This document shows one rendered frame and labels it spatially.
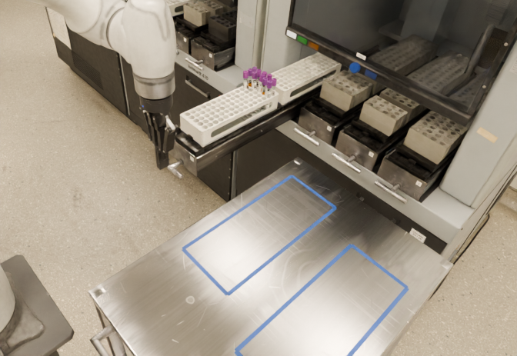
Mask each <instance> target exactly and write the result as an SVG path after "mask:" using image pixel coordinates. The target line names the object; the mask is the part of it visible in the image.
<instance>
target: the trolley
mask: <svg viewBox="0 0 517 356"><path fill-rule="evenodd" d="M453 266H454V264H453V263H451V262H450V261H448V260H447V259H445V258H444V257H442V256H441V255H440V254H438V253H437V252H435V251H433V250H432V249H431V248H430V247H428V246H427V245H425V244H423V243H422V242H420V240H418V239H417V238H415V237H413V236H412V235H411V234H409V233H408V232H407V231H405V230H403V229H402V228H400V227H399V226H398V225H396V224H395V223H393V222H392V221H390V220H389V219H387V218H386V217H385V216H384V215H382V214H380V213H379V212H377V211H376V210H375V209H374V208H372V207H370V206H369V205H367V204H366V203H365V202H363V201H362V200H360V199H359V198H357V197H355V196H354V195H353V194H352V193H350V192H349V191H347V190H346V189H344V188H343V187H342V186H340V185H338V184H337V183H336V182H334V181H333V180H332V179H330V178H328V177H327V176H326V175H324V174H323V173H321V172H320V171H318V170H317V169H316V168H314V167H312V166H311V165H310V164H309V163H307V162H306V161H304V160H302V159H301V158H300V157H297V158H295V159H294V160H292V161H290V162H289V163H288V164H286V165H284V166H283V167H281V168H280V169H279V170H277V171H275V172H273V173H272V174H270V175H269V176H267V177H266V178H264V179H262V180H261V181H260V182H258V183H256V184H255V185H253V186H252V187H250V188H248V189H247V190H245V191H244V192H242V193H241V194H240V195H237V196H236V197H234V198H233V199H232V200H230V201H228V202H226V203H225V204H224V205H222V206H221V207H219V208H217V209H215V210H214V211H213V212H211V213H209V214H208V215H206V216H205V217H204V218H202V219H200V220H198V221H197V222H196V223H194V224H193V225H191V226H189V227H187V228H186V229H185V230H183V231H181V232H179V233H178V234H177V235H175V236H174V237H172V238H170V239H169V240H167V241H166V242H164V243H163V244H161V245H159V246H158V247H157V248H155V249H153V250H152V251H150V252H149V253H147V254H146V255H144V256H142V257H140V258H139V259H138V260H136V261H134V262H133V263H131V264H130V265H128V266H127V267H125V268H123V269H122V270H121V271H119V272H117V273H116V274H114V275H113V276H111V277H110V278H108V279H106V280H105V281H103V282H102V283H100V284H98V285H97V286H95V287H94V288H92V289H91V290H89V291H88V294H89V297H90V298H91V299H92V300H93V302H94V305H95V308H96V311H97V313H98V317H99V319H100V322H101V324H102V328H103V329H102V330H101V331H100V332H99V333H97V334H96V335H95V336H94V337H92V338H91V339H90V342H91V343H92V345H93V346H94V348H95V350H96V351H97V352H98V353H99V355H100V356H110V355H109V353H108V352H107V351H106V350H105V348H104V346H103V345H102V343H101V342H100V341H102V340H103V339H105V338H106V339H107V341H108V345H109V347H110V350H111V352H112V356H127V354H126V351H125V347H124V344H125V346H126V347H127V348H128V349H129V351H130V352H131V353H132V355H133V356H390V354H391V353H392V352H393V351H394V349H395V347H396V346H397V344H398V343H399V342H400V341H401V339H402V337H403V336H404V334H405V333H406V332H407V330H408V329H409V327H410V326H411V324H412V322H413V321H414V320H415V319H416V317H417V316H418V314H419V312H420V311H421V310H422V309H423V307H424V306H425V304H426V302H427V301H428V300H429V299H430V297H431V296H432V294H433V292H434V291H435V290H436V288H437V287H438V286H439V284H440V283H441V282H442V280H443V279H444V278H445V276H446V275H447V274H448V273H449V272H450V271H451V269H452V267H453ZM123 343H124V344H123Z"/></svg>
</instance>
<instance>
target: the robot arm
mask: <svg viewBox="0 0 517 356"><path fill-rule="evenodd" d="M27 1H30V2H34V3H37V4H40V5H44V6H45V7H47V8H50V9H52V10H53V11H55V12H57V13H59V14H60V15H63V16H64V17H65V21H66V24H67V26H68V27H69V28H70V29H71V30H72V31H74V32H76V33H78V34H79V35H81V36H82V37H84V38H86V39H88V40H89V41H90V42H93V43H95V44H97V45H102V46H104V47H106V48H109V49H111V50H114V51H117V52H118V53H119V54H120V55H121V56H122V57H123V58H124V59H125V60H126V61H127V62H128V63H129V64H131V65H132V74H133V76H134V83H135V90H136V92H137V93H138V95H139V98H140V106H139V108H140V110H141V113H142V116H143V119H144V123H145V127H146V131H147V134H148V139H149V141H152V143H153V145H154V146H155V159H156V166H157V168H158V169H159V170H162V169H163V168H165V167H167V166H169V160H168V152H169V151H171V150H173V148H174V143H175V133H176V131H177V129H178V126H177V125H173V124H172V122H171V121H170V120H171V115H170V112H169V111H170V109H171V107H172V105H173V97H172V93H173V92H174V90H175V69H174V64H175V59H176V35H175V26H174V22H173V18H172V13H171V11H170V8H169V6H168V4H167V2H166V1H165V0H128V1H127V3H126V2H124V1H122V0H27ZM44 330H45V327H44V325H43V323H42V322H41V321H40V320H38V319H37V318H35V317H34V316H33V315H32V313H31V312H30V310H29V309H28V307H27V305H26V303H25V302H24V301H23V299H22V297H21V295H20V294H19V293H18V291H17V289H16V288H15V284H14V278H13V277H12V274H11V273H9V272H4V271H3V269H2V266H1V265H0V356H7V354H9V353H11V352H12V351H14V350H15V349H16V348H18V347H20V346H21V345H23V344H24V343H26V342H28V341H31V340H34V339H36V338H39V337H40V336H41V335H42V334H43V333H44Z"/></svg>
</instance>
